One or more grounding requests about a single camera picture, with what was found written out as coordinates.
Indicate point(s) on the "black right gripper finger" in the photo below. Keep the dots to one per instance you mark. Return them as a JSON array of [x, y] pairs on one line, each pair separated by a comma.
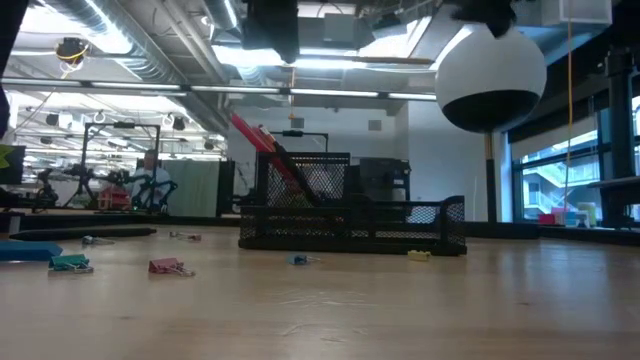
[[487, 12]]

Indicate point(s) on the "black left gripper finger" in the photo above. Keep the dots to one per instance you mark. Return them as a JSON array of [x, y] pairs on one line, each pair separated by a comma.
[[272, 25]]

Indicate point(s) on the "black mesh desk organizer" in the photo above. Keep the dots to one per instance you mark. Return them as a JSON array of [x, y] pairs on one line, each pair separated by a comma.
[[350, 247]]

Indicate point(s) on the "pink binder clip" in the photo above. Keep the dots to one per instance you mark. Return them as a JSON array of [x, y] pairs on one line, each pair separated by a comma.
[[165, 265]]

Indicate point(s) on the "teal binder clip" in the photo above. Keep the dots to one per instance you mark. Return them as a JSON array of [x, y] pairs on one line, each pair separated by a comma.
[[67, 261]]

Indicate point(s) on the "blue rectangular eraser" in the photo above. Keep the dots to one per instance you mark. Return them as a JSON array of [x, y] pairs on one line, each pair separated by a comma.
[[27, 251]]

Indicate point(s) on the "long ceiling light strip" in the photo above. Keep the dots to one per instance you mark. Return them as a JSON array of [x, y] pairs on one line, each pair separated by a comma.
[[240, 89]]

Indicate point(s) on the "black partition panel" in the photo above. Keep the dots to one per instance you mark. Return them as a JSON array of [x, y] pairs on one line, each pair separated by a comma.
[[226, 187]]

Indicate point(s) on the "green curtain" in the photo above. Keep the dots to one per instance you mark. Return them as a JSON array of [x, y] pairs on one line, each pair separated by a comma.
[[192, 187]]

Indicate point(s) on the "black cabinet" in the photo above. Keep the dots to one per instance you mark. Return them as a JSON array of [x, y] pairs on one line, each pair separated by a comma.
[[380, 172]]

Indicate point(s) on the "person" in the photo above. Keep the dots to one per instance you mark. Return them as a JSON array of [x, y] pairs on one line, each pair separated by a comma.
[[152, 177]]

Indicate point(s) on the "small red box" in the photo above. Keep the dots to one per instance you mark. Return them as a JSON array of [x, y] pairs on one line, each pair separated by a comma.
[[547, 219]]

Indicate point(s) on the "pale green container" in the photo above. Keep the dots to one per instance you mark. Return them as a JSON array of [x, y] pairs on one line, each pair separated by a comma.
[[588, 214]]

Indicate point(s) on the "small red binder clip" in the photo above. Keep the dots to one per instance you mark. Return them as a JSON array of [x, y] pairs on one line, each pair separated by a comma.
[[194, 237]]

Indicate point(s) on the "black background rig frame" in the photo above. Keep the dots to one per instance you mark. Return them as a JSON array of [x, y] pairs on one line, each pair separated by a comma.
[[122, 125], [300, 133]]

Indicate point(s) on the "black stand post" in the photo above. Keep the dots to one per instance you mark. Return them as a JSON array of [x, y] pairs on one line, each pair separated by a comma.
[[620, 125]]

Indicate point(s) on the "black aluminium table frame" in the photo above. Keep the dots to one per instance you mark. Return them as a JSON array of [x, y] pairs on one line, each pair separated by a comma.
[[150, 220]]

